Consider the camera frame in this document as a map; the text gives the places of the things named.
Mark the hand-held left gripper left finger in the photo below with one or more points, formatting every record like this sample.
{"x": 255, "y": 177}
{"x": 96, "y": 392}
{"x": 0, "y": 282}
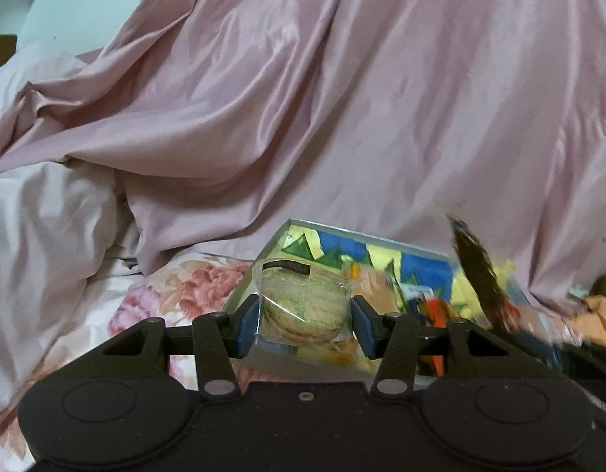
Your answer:
{"x": 246, "y": 327}

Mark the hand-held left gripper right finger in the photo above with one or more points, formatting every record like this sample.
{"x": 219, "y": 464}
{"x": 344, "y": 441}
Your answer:
{"x": 363, "y": 327}

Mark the clear rice cracker packet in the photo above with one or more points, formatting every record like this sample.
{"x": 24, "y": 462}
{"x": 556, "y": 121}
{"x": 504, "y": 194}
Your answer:
{"x": 303, "y": 305}

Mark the red meat snack packet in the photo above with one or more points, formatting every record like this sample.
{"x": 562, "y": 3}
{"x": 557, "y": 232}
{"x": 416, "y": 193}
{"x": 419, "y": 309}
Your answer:
{"x": 433, "y": 312}

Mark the grey cardboard box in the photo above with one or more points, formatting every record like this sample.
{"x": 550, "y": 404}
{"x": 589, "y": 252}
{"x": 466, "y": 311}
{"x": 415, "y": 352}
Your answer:
{"x": 421, "y": 265}

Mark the dark clear snack packet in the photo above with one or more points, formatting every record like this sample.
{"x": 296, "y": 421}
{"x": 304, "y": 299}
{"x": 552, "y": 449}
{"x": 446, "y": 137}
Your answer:
{"x": 475, "y": 265}

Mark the orange cloth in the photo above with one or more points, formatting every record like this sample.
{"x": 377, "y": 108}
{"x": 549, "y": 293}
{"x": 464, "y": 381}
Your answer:
{"x": 598, "y": 319}

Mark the floral bedsheet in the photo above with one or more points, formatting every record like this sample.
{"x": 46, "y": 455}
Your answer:
{"x": 185, "y": 285}

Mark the pale white quilt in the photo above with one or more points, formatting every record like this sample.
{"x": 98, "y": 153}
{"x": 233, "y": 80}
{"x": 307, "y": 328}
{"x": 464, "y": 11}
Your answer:
{"x": 37, "y": 255}

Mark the pink satin duvet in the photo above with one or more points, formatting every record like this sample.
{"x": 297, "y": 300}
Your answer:
{"x": 332, "y": 108}

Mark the brown wooden furniture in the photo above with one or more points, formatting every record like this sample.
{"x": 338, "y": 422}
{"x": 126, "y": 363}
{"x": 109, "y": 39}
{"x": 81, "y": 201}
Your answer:
{"x": 0, "y": 51}

